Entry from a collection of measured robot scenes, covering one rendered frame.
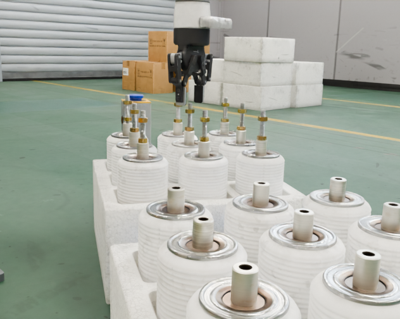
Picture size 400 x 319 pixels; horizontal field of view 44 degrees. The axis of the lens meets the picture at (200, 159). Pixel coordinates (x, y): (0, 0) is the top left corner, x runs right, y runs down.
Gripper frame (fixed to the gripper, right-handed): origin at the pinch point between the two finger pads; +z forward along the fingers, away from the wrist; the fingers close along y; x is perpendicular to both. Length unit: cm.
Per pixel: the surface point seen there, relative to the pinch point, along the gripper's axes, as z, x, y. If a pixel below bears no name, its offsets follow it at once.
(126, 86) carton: 31, -283, -310
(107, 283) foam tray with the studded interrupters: 30.9, 1.2, 27.4
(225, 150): 11.1, 6.8, -4.0
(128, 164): 10.5, 0.9, 21.2
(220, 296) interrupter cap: 10, 39, 54
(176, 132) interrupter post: 9.3, -8.2, -7.1
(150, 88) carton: 30, -241, -296
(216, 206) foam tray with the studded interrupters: 17.6, 14.6, 12.9
